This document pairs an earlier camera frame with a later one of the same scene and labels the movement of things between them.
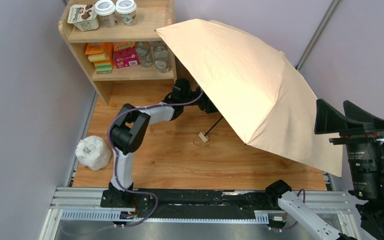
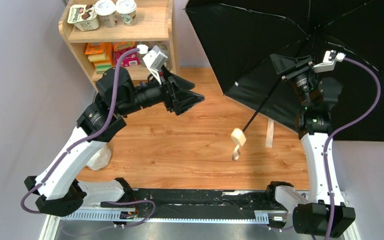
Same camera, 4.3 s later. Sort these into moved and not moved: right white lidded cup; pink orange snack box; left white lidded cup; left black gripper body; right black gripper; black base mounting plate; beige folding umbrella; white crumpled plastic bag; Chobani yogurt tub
Moved: right black gripper; left black gripper body; beige folding umbrella
Not moved: right white lidded cup; pink orange snack box; black base mounting plate; Chobani yogurt tub; left white lidded cup; white crumpled plastic bag
